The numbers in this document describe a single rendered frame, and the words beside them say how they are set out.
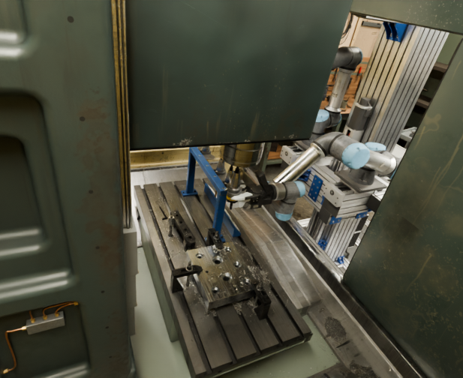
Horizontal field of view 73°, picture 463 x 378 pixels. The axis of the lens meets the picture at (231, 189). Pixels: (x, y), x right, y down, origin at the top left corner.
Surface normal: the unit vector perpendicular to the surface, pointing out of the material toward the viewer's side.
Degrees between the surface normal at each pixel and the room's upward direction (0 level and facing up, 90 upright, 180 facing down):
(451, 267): 90
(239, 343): 0
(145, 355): 0
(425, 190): 90
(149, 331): 0
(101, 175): 90
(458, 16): 90
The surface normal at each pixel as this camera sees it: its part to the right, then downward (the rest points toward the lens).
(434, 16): -0.90, 0.11
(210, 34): 0.40, 0.55
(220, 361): 0.14, -0.83
